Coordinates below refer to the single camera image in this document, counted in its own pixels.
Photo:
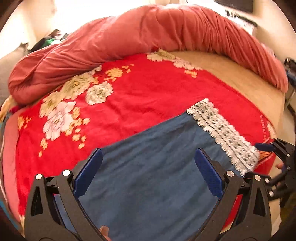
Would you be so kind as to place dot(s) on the pink pillow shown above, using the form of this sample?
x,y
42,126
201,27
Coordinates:
x,y
11,136

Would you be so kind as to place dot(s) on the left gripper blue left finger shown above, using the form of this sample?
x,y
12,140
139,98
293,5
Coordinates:
x,y
85,171

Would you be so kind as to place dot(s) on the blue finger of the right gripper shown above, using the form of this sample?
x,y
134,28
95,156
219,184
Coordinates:
x,y
265,147

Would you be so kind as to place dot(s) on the left hand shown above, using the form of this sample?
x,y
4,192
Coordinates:
x,y
105,232

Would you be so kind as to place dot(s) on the beige bed sheet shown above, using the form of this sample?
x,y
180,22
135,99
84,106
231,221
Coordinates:
x,y
268,99

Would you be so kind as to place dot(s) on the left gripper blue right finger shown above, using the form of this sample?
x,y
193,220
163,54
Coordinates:
x,y
210,174

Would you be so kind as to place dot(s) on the red floral blanket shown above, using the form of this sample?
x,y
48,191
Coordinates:
x,y
150,76

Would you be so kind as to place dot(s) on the blue denim pant lace hem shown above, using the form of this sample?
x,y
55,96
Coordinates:
x,y
148,186

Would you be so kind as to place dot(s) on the dark clothes pile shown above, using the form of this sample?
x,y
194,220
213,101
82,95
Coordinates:
x,y
52,39

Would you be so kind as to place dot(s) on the dusty red rolled duvet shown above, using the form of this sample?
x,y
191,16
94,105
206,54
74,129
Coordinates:
x,y
141,30

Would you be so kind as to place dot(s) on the right hand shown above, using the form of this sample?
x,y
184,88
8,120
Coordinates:
x,y
279,166

